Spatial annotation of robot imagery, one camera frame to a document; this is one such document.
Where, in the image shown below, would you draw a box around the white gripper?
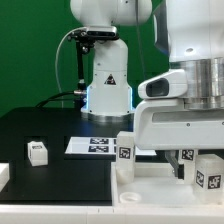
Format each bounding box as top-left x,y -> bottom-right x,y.
134,99 -> 224,179

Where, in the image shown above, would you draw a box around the white square tabletop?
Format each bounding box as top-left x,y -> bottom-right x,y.
111,163 -> 224,208

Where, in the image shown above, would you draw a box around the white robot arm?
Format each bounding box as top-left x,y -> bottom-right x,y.
70,0 -> 224,177

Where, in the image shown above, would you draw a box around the white tag sheet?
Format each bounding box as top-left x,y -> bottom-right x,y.
64,136 -> 158,157

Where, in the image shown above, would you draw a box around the white left fence block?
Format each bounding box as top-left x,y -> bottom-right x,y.
0,163 -> 10,192

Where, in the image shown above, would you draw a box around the white front fence bar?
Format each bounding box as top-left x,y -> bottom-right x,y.
0,205 -> 224,224

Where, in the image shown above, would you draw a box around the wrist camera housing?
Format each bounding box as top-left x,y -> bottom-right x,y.
138,69 -> 188,99

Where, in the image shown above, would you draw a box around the black cables on table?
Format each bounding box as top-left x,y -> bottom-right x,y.
35,91 -> 84,109

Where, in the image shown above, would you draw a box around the black camera on stand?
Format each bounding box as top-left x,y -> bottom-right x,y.
67,26 -> 119,98

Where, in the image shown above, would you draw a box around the grey cable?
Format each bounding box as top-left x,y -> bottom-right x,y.
54,28 -> 83,108

